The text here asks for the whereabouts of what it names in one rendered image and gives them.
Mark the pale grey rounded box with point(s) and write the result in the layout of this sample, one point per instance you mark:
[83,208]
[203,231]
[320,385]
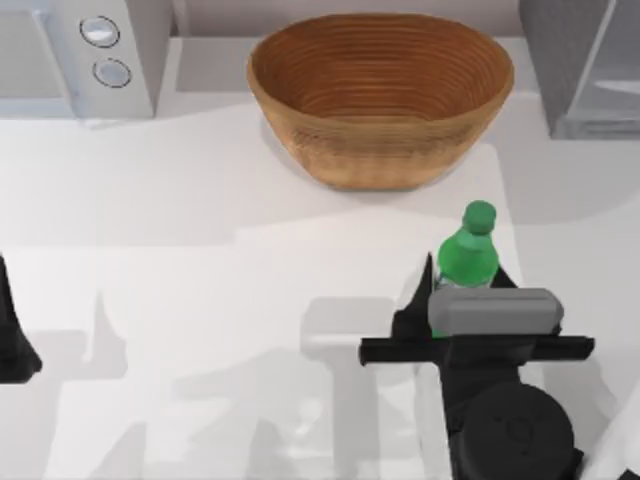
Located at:
[495,311]

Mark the brown woven basket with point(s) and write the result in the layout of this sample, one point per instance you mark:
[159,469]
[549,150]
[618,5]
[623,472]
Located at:
[380,100]

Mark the small round microwave knob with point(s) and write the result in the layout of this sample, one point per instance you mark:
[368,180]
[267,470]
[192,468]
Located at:
[112,72]

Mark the pale microwave oven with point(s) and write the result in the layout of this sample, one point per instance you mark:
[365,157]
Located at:
[145,60]

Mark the green bottle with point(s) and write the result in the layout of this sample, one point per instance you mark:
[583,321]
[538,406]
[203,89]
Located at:
[466,260]

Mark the large round microwave knob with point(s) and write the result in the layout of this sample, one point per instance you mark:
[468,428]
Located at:
[99,31]

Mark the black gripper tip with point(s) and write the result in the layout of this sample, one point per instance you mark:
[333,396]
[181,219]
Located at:
[12,345]

